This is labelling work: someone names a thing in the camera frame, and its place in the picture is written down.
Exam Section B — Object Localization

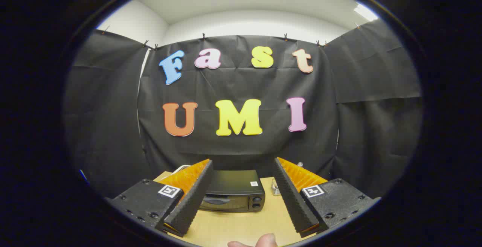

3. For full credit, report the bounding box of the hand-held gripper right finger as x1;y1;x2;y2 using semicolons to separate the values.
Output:
273;157;381;238

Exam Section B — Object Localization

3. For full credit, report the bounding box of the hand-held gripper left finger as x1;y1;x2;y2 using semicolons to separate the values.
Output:
107;159;214;238

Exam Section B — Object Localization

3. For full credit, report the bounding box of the black toaster oven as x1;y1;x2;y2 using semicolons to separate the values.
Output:
198;170;265;213

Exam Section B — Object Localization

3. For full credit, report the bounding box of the white slot toaster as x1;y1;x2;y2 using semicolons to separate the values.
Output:
170;165;192;176

